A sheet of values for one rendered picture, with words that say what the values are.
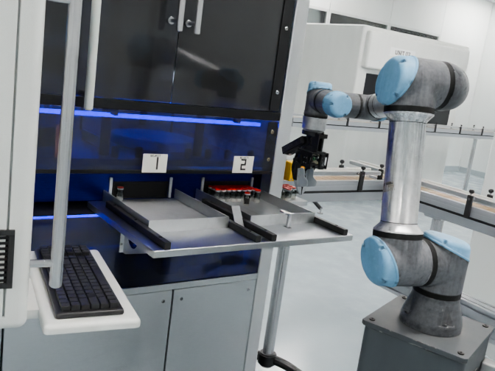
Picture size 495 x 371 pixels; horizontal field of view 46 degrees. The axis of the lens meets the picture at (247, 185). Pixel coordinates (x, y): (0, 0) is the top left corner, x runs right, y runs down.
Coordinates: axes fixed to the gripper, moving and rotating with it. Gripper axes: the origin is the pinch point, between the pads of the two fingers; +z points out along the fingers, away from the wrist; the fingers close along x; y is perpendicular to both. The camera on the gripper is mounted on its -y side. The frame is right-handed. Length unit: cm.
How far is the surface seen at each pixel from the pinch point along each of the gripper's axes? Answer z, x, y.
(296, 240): 10.8, -13.0, 16.7
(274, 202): 9.2, 5.3, -18.6
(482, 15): -171, 772, -484
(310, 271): 99, 150, -146
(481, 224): 11, 82, 16
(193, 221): 7.8, -40.5, 2.8
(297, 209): 8.3, 5.3, -5.7
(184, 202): 9.9, -28.7, -23.6
